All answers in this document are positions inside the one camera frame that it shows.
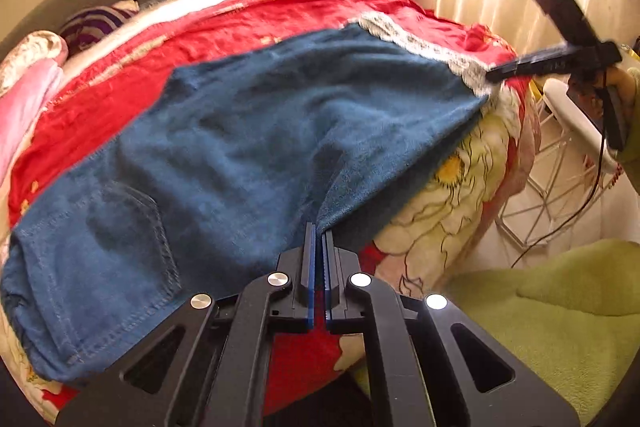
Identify pink quilt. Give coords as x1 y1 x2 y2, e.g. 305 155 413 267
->
0 57 66 188

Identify cream blanket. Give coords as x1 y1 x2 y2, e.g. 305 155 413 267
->
55 0 281 72

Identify white wire stool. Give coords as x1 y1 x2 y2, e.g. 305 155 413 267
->
497 79 621 248

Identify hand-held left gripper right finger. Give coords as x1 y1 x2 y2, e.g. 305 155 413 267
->
320 231 583 427

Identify person's right hand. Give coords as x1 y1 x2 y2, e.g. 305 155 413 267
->
611 68 640 102

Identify purple striped pillow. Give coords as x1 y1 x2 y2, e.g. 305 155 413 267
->
60 0 141 55

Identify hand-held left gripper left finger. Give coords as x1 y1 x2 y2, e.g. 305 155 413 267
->
55 221 317 427

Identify red floral blanket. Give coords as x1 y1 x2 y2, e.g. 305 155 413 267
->
0 0 543 423

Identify green fleece jacket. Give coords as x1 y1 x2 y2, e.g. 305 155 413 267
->
350 239 640 427

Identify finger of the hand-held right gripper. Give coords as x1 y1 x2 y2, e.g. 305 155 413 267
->
485 47 581 82

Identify pale floral quilt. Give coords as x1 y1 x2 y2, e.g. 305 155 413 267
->
0 31 68 95

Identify blue denim pants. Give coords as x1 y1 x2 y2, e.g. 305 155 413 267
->
0 12 493 383

